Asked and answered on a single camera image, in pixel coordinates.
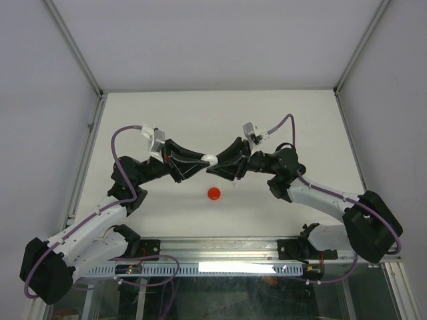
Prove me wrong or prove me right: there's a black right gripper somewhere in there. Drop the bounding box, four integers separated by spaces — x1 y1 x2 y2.
205 137 278 181

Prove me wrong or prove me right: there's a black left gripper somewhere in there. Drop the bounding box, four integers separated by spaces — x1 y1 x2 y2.
134 139 210 186

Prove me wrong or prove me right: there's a white round charging case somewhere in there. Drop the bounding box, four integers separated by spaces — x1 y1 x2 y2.
201 154 218 167

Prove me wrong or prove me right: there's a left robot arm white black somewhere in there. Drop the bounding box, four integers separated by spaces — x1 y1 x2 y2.
19 139 218 305

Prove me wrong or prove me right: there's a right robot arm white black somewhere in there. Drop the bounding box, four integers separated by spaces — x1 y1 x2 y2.
207 138 403 263

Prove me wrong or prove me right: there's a red round charging case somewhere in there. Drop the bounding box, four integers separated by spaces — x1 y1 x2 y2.
207 187 222 201

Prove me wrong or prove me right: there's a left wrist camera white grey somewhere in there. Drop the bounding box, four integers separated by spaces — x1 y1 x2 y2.
140 125 165 160

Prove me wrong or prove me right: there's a wrist camera white grey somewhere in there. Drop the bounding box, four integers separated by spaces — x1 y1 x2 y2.
140 125 165 160
243 122 270 145

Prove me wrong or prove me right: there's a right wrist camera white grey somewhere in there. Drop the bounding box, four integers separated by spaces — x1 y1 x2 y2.
243 122 270 145

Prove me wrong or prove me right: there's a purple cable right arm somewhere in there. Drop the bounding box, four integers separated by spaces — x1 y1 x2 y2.
266 113 403 285

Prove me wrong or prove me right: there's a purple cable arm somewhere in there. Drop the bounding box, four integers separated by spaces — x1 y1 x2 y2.
23 124 181 320
266 113 403 285

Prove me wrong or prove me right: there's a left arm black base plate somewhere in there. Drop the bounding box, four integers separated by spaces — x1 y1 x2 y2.
122 239 161 261

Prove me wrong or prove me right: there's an aluminium mounting rail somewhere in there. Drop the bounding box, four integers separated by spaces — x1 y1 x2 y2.
86 235 400 266

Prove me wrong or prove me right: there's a white slotted cable duct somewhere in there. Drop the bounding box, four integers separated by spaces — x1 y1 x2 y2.
84 262 303 278

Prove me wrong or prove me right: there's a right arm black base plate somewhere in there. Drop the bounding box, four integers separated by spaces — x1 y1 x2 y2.
276 238 338 263

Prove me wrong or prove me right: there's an aluminium frame post right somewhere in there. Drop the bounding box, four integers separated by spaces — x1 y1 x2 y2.
333 0 393 95

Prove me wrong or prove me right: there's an aluminium frame post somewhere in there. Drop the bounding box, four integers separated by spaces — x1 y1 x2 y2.
333 0 393 95
41 0 103 97

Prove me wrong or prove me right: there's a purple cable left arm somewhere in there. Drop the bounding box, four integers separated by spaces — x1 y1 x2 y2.
23 124 181 320

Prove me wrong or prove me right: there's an aluminium frame post left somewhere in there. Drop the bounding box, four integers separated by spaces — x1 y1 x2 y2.
41 0 103 97

